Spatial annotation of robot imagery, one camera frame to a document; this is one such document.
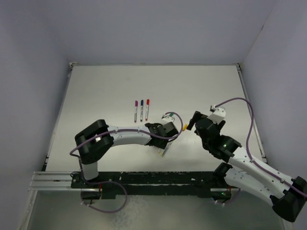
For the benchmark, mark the red pen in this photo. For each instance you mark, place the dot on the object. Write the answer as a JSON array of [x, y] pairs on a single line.
[[147, 112]]

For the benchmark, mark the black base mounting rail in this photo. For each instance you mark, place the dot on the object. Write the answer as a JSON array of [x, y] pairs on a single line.
[[108, 185]]

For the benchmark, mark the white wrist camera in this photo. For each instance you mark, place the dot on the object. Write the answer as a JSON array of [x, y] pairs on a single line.
[[166, 119], [217, 114]]

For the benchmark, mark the green pen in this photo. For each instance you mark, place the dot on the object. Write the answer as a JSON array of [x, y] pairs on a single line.
[[166, 149]]

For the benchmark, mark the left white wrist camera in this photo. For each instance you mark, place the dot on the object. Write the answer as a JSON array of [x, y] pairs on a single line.
[[166, 119]]

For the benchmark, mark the purple pen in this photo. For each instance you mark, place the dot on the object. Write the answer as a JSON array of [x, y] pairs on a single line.
[[135, 111]]

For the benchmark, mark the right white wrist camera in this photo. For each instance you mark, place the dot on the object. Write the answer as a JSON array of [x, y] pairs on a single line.
[[217, 114]]

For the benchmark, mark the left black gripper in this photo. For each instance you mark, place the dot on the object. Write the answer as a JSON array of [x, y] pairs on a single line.
[[163, 144]]

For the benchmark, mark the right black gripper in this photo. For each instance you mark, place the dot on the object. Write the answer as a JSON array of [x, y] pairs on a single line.
[[196, 116]]

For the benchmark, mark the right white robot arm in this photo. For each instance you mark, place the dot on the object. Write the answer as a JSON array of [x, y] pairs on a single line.
[[286, 195]]

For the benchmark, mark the blue pen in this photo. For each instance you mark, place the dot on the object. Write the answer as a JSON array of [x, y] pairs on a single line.
[[141, 114]]

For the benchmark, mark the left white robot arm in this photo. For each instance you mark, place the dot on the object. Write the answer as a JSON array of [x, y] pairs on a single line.
[[94, 141]]

